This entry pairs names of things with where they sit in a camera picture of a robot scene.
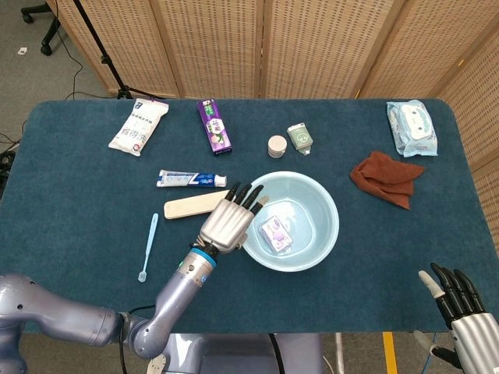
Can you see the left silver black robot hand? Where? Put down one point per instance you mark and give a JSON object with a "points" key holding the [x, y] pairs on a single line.
{"points": [[228, 226]]}

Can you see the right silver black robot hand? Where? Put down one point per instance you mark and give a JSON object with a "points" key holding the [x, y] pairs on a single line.
{"points": [[475, 335]]}

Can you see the cream pink toothbrush case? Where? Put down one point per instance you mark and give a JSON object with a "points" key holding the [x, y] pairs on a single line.
{"points": [[187, 206]]}

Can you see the purple floss pick box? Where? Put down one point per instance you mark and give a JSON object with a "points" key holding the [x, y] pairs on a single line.
{"points": [[274, 233]]}

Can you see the white blue toothpaste tube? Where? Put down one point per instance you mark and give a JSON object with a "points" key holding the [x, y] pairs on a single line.
{"points": [[187, 178]]}

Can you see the light blue plastic basin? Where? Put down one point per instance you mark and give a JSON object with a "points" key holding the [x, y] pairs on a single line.
{"points": [[312, 218]]}

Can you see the light blue toothbrush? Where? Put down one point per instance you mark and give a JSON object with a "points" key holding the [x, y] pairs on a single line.
{"points": [[150, 241]]}

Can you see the yellow floor tape strip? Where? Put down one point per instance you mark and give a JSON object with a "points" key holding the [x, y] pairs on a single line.
{"points": [[390, 352]]}

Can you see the small cream jar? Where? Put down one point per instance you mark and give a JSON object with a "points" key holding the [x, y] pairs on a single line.
{"points": [[277, 145]]}

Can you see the purple toothpaste carton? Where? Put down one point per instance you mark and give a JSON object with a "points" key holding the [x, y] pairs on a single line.
{"points": [[214, 128]]}

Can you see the small green soap box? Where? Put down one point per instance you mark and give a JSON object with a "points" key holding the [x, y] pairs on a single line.
{"points": [[299, 136]]}

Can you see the grey-blue robot torso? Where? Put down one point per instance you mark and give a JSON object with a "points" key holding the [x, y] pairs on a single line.
{"points": [[234, 354]]}

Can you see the dark blue table cloth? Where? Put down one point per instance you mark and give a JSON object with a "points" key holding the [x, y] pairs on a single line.
{"points": [[351, 272]]}

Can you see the white cloth packet bag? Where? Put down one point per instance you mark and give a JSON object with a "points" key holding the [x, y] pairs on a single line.
{"points": [[134, 128]]}

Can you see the brown towel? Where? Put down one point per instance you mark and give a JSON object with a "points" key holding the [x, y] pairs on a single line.
{"points": [[382, 175]]}

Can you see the woven folding screen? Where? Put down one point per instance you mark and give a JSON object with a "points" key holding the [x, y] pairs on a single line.
{"points": [[218, 46]]}

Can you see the light blue wet wipes pack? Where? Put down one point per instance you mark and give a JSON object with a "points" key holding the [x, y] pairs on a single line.
{"points": [[413, 128]]}

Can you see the black tripod stand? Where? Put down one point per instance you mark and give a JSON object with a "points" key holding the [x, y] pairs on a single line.
{"points": [[102, 58]]}

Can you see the black office chair base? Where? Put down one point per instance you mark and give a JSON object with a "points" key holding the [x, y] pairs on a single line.
{"points": [[50, 35]]}

